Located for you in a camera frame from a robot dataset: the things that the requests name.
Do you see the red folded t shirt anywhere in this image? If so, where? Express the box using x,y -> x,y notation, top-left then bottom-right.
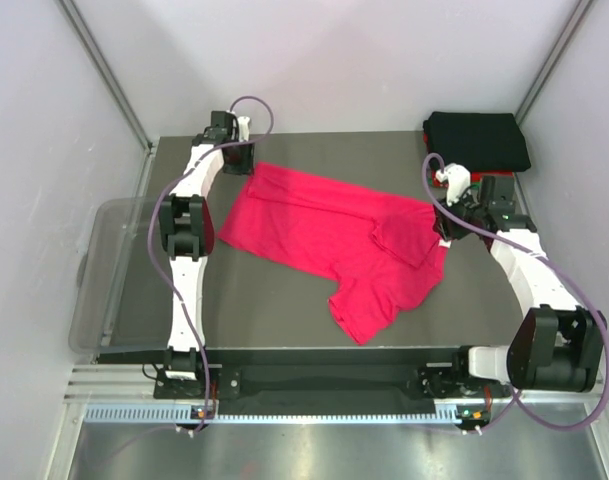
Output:
422,130 -> 514,189

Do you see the purple cable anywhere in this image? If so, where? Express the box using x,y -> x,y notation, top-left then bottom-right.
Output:
147,95 -> 276,435
421,152 -> 609,434

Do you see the pink t shirt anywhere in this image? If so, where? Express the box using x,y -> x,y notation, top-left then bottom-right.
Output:
218,163 -> 448,345

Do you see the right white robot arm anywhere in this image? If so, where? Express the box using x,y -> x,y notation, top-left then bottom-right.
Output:
434,164 -> 603,396

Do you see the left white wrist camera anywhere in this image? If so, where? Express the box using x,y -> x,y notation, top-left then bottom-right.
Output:
236,116 -> 252,142

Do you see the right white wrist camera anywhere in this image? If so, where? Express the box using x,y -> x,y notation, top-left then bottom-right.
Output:
435,163 -> 471,206

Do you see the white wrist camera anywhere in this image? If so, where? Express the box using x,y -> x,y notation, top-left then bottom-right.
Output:
236,116 -> 252,142
435,163 -> 471,206

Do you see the aluminium frame rail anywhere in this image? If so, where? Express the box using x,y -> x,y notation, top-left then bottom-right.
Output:
64,365 -> 605,404

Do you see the clear plastic bin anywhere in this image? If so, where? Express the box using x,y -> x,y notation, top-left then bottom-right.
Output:
68,197 -> 173,354

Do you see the black folded t shirt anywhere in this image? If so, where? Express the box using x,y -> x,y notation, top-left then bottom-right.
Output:
422,111 -> 531,173

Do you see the grey slotted cable duct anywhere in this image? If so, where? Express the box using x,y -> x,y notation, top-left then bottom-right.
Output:
84,404 -> 488,426

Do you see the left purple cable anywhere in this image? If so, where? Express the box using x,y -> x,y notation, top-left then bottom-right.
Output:
147,95 -> 276,435

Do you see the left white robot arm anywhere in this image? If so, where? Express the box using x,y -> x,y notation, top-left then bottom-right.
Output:
157,110 -> 254,397

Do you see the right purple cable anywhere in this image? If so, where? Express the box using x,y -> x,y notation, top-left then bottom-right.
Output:
421,152 -> 609,434

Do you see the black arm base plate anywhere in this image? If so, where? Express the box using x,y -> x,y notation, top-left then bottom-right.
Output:
153,347 -> 503,401

